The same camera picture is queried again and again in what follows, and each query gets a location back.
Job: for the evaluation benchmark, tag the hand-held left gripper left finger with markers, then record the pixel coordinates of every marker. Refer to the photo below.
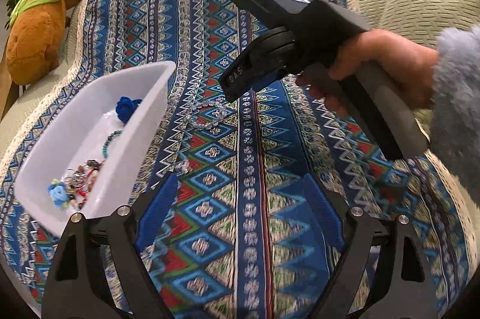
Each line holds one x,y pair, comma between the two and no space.
159,206

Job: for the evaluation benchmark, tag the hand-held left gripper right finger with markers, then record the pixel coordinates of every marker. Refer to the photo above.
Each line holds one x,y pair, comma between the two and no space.
322,206

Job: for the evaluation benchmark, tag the white plastic tray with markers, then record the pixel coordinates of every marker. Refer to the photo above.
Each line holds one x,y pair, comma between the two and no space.
127,139

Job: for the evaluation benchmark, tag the person's right forearm fluffy sleeve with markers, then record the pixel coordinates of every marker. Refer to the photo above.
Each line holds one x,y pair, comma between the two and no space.
457,98

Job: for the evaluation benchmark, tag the person's right hand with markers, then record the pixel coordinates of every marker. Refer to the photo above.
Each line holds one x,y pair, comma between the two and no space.
397,60

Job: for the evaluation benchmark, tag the blue patterned blanket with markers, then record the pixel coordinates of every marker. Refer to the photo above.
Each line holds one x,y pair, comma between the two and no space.
243,154

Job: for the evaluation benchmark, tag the wooden board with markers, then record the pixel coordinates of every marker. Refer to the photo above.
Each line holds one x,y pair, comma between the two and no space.
5,94

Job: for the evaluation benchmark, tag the brown plush capybara toy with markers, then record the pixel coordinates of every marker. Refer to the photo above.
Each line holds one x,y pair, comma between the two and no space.
41,30

